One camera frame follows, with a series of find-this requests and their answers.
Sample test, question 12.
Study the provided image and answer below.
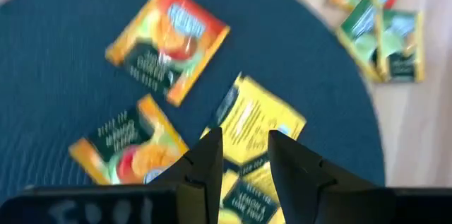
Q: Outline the round dark woven placemat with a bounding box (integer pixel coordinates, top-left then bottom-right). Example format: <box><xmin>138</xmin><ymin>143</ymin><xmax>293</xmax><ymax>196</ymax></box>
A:
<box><xmin>0</xmin><ymin>0</ymin><xmax>386</xmax><ymax>204</ymax></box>

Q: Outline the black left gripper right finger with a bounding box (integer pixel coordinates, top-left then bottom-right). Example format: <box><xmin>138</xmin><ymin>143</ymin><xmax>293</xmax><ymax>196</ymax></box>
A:
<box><xmin>268</xmin><ymin>130</ymin><xmax>375</xmax><ymax>224</ymax></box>

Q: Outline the green yellow tea packet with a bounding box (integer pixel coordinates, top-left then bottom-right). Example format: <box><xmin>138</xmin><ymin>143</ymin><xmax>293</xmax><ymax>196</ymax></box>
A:
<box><xmin>376</xmin><ymin>10</ymin><xmax>426</xmax><ymax>84</ymax></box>
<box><xmin>335</xmin><ymin>0</ymin><xmax>386</xmax><ymax>83</ymax></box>
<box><xmin>218</xmin><ymin>158</ymin><xmax>286</xmax><ymax>224</ymax></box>

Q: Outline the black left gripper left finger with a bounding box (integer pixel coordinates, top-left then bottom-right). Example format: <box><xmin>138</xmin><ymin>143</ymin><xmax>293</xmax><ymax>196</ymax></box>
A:
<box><xmin>151</xmin><ymin>127</ymin><xmax>224</xmax><ymax>224</ymax></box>

